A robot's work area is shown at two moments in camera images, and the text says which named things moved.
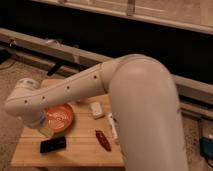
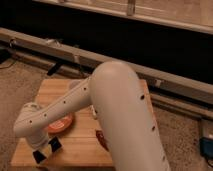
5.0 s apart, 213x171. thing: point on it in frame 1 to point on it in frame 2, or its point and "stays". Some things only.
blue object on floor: [206, 146] stays
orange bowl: [59, 117] stays
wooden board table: [91, 141] stays
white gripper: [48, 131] to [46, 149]
